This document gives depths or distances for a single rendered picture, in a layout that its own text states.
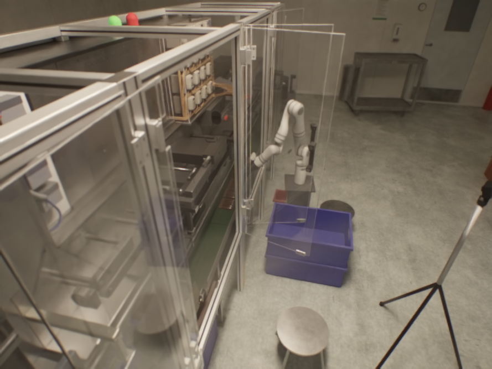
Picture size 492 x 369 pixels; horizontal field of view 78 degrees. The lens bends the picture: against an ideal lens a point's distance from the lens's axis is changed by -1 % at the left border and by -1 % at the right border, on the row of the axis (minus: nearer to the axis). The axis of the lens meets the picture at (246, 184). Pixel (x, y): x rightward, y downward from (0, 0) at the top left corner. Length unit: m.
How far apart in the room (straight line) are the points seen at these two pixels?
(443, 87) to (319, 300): 5.40
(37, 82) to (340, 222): 2.23
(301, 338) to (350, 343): 0.45
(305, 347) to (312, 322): 0.16
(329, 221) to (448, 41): 4.90
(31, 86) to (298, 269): 2.06
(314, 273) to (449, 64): 5.31
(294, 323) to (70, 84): 1.70
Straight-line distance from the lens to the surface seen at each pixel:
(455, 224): 3.55
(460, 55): 6.95
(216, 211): 2.03
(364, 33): 6.52
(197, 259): 1.76
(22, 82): 0.79
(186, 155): 1.88
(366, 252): 2.87
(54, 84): 0.73
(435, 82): 6.96
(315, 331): 2.00
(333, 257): 2.30
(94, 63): 1.51
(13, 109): 1.12
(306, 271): 2.43
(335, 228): 2.61
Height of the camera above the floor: 1.93
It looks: 34 degrees down
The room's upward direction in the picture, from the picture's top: straight up
